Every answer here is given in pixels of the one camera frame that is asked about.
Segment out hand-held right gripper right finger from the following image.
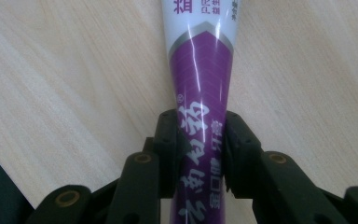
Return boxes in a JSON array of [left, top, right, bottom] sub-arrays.
[[223, 110, 264, 201]]

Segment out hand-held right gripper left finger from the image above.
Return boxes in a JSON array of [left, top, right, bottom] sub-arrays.
[[153, 108, 192, 200]]

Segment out purple and white toothpaste tube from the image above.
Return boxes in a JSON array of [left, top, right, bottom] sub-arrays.
[[160, 0, 242, 224]]

